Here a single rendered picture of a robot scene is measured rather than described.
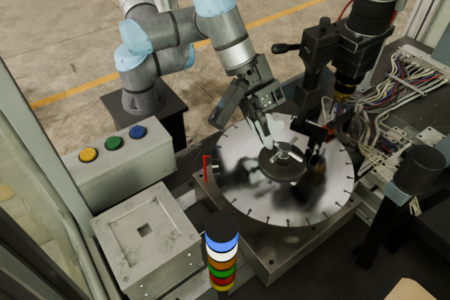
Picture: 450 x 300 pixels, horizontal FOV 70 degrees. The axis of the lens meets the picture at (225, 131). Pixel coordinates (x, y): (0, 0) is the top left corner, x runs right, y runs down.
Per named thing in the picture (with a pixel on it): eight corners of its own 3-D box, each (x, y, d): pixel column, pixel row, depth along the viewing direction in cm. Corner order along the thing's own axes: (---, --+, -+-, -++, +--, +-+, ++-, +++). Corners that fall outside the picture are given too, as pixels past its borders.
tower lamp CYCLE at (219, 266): (218, 276, 47) (217, 269, 44) (201, 252, 49) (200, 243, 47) (242, 258, 48) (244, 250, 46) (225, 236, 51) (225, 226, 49)
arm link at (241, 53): (223, 51, 61) (209, 51, 68) (232, 73, 63) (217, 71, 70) (255, 34, 63) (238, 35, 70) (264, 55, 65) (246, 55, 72)
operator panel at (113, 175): (88, 217, 88) (69, 187, 77) (76, 190, 94) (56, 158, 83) (178, 169, 99) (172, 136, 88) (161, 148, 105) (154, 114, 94)
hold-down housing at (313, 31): (300, 115, 69) (321, 28, 54) (288, 102, 72) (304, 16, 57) (321, 107, 70) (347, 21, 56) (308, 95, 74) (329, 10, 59)
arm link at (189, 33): (163, 12, 74) (174, 7, 64) (208, 3, 77) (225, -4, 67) (172, 47, 76) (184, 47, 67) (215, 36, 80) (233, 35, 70)
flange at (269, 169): (300, 187, 71) (302, 180, 69) (252, 172, 74) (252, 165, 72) (309, 151, 78) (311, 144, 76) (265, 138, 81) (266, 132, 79)
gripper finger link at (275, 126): (294, 141, 73) (280, 106, 70) (273, 155, 72) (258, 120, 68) (286, 138, 76) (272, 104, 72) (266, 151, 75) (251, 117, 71)
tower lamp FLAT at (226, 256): (217, 268, 44) (217, 260, 42) (200, 242, 47) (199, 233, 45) (244, 250, 46) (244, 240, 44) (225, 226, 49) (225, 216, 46)
